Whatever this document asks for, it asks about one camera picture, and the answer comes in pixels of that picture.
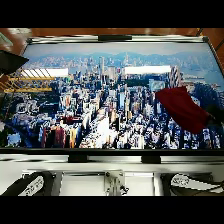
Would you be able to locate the dark red garment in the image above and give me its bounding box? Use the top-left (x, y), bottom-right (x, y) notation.
top-left (154, 86), bottom-right (214, 135)

